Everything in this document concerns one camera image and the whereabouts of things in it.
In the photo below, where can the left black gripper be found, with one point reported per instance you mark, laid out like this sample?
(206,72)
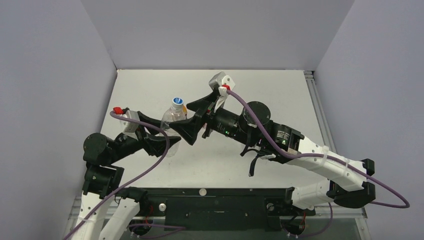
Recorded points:
(153,144)

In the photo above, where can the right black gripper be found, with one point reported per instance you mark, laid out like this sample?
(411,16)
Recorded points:
(209,117)

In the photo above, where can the white bottle cap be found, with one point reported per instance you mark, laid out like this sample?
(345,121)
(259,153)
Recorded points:
(202,192)

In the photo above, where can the orange blue label bottle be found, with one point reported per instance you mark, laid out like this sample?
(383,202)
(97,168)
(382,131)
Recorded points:
(185,112)

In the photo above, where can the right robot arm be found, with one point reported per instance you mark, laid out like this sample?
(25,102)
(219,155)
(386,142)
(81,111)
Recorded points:
(344,181)

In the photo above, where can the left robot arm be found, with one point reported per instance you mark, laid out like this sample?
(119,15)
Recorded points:
(107,206)

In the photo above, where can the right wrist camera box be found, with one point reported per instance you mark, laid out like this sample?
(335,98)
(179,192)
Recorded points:
(221,82)

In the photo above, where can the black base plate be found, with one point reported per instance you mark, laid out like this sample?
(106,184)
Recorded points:
(222,209)

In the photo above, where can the aluminium rail frame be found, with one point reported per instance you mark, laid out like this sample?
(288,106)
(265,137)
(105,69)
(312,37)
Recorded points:
(293,99)

